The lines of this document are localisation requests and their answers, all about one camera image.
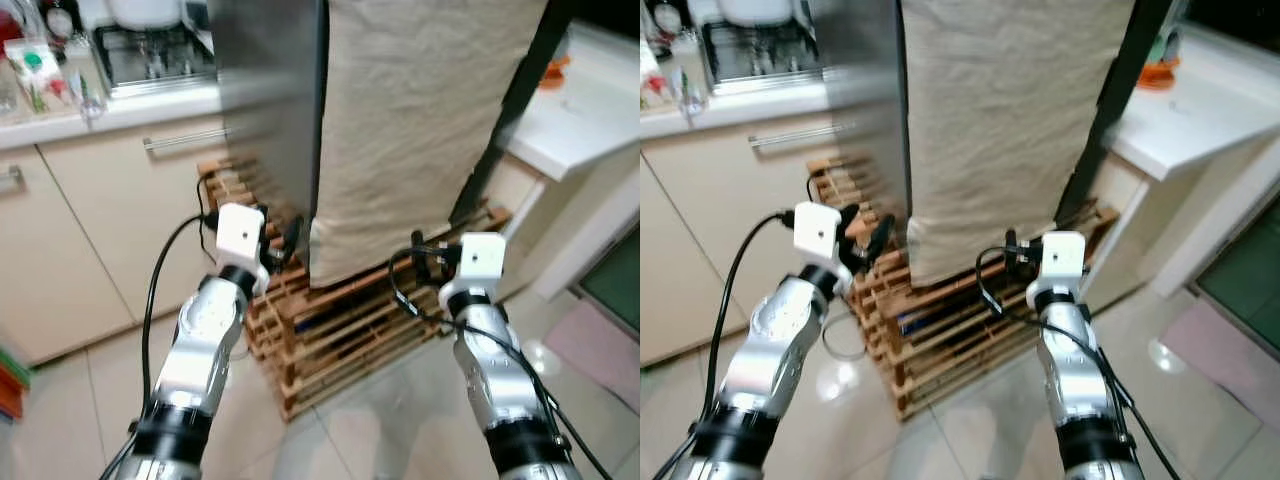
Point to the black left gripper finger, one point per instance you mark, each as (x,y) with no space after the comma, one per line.
(849,220)
(263,212)
(293,237)
(881,235)

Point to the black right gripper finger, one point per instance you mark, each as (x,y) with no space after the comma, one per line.
(1010,245)
(419,255)

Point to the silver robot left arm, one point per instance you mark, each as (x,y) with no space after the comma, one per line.
(780,340)
(205,340)

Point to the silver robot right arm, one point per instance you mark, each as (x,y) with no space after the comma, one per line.
(1075,380)
(490,380)

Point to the small steel fridge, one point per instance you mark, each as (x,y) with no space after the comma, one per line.
(265,100)
(860,100)

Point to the wooden slatted rack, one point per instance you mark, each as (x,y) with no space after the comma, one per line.
(940,320)
(330,330)

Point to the beige cloth cover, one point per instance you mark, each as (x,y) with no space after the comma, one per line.
(1010,130)
(420,130)

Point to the cream kitchen cabinet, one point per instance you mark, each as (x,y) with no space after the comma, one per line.
(100,220)
(720,200)

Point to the pink floor mat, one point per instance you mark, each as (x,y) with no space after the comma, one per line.
(1230,345)
(600,345)

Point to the black gas stove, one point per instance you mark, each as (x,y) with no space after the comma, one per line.
(150,60)
(760,55)

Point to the white table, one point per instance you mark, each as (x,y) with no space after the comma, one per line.
(1200,110)
(590,110)

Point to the orange bowl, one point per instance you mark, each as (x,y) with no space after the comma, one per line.
(555,72)
(1160,72)

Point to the white cooking pot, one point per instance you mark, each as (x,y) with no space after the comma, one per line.
(145,12)
(755,10)

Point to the white green red carton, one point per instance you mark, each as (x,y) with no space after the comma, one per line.
(653,88)
(35,70)

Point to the black round dial timer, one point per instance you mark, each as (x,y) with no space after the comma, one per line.
(666,18)
(60,22)

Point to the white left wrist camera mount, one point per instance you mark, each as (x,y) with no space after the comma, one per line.
(818,230)
(240,232)

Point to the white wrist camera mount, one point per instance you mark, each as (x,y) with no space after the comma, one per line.
(818,230)
(482,255)
(1062,255)
(240,232)

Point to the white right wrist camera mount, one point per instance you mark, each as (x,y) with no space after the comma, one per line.
(482,255)
(1062,255)

